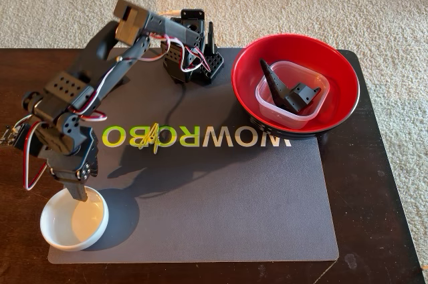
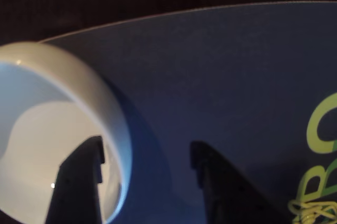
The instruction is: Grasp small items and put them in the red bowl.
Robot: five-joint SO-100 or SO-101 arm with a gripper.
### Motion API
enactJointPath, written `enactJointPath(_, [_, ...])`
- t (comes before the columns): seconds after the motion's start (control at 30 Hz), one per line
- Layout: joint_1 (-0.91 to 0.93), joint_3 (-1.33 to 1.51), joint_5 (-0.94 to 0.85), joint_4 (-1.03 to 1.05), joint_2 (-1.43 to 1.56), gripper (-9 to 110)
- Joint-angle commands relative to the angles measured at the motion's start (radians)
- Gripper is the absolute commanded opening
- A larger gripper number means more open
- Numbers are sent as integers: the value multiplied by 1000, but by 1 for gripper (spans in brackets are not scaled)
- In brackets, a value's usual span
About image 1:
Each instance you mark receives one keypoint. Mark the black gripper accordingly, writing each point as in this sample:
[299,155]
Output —
[71,182]

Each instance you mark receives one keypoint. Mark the small white ceramic bowl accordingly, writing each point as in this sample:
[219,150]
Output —
[73,227]

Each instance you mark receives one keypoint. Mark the yellow-green clothespin clip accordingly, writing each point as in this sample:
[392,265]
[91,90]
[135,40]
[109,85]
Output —
[154,145]

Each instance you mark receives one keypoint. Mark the clear plastic food container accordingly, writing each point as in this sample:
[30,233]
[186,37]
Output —
[294,118]

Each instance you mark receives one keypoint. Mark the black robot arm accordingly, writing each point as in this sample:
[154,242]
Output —
[167,26]

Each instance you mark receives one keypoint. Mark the red and black bowl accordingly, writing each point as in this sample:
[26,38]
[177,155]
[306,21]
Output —
[247,63]

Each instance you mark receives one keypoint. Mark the dark grey NOWROBO mat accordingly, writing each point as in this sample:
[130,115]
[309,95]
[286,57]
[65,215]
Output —
[217,197]

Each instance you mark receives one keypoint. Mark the black printed jaw part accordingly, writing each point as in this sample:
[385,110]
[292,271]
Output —
[277,87]

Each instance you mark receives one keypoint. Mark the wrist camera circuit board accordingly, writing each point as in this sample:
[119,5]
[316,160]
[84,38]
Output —
[6,135]

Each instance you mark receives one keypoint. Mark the black perforated base bracket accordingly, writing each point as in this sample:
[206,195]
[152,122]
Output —
[214,63]

